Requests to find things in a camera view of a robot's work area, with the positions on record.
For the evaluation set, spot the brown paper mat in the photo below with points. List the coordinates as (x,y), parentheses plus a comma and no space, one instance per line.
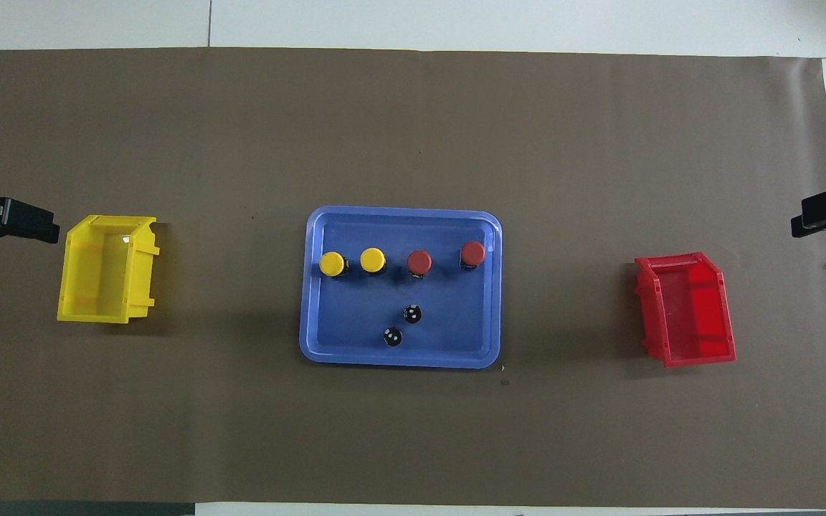
(413,430)

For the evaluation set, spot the red push button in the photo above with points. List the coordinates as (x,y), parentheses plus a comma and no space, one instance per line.
(419,262)
(472,253)

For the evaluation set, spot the blue plastic tray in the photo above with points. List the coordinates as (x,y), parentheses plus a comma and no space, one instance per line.
(456,322)

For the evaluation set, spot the yellow plastic bin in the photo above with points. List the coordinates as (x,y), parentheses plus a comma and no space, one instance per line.
(101,272)

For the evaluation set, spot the yellow push button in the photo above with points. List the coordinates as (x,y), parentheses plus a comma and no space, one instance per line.
(332,264)
(372,259)

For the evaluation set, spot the red plastic bin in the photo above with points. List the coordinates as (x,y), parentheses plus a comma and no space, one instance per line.
(692,315)

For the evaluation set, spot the black cylinder capacitor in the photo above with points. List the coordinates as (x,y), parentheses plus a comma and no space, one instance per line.
(393,337)
(413,313)

